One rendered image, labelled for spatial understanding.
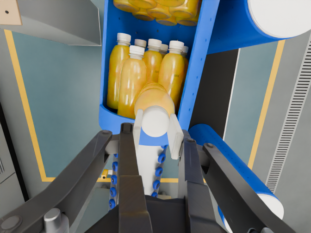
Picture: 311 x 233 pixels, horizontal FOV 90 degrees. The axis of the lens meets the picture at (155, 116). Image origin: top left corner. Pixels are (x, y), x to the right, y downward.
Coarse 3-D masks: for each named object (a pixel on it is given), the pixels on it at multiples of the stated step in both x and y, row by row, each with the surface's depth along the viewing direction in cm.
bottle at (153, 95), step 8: (144, 88) 32; (152, 88) 28; (160, 88) 30; (144, 96) 25; (152, 96) 24; (160, 96) 25; (168, 96) 27; (136, 104) 26; (144, 104) 24; (152, 104) 24; (160, 104) 24; (168, 104) 24; (136, 112) 25; (144, 112) 23; (168, 112) 24
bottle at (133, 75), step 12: (132, 60) 40; (132, 72) 40; (144, 72) 41; (120, 84) 42; (132, 84) 41; (144, 84) 43; (120, 96) 43; (132, 96) 42; (120, 108) 43; (132, 108) 43
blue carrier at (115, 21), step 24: (216, 0) 34; (120, 24) 48; (144, 24) 54; (168, 48) 56; (192, 48) 35; (192, 72) 36; (192, 96) 40; (120, 120) 37; (144, 144) 38; (168, 144) 40
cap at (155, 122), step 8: (152, 112) 20; (160, 112) 21; (144, 120) 21; (152, 120) 21; (160, 120) 21; (168, 120) 21; (144, 128) 21; (152, 128) 21; (160, 128) 21; (168, 128) 21; (152, 136) 22
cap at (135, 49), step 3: (132, 45) 40; (132, 48) 40; (135, 48) 39; (138, 48) 40; (141, 48) 40; (132, 51) 40; (135, 51) 40; (138, 51) 40; (141, 51) 40; (141, 54) 41
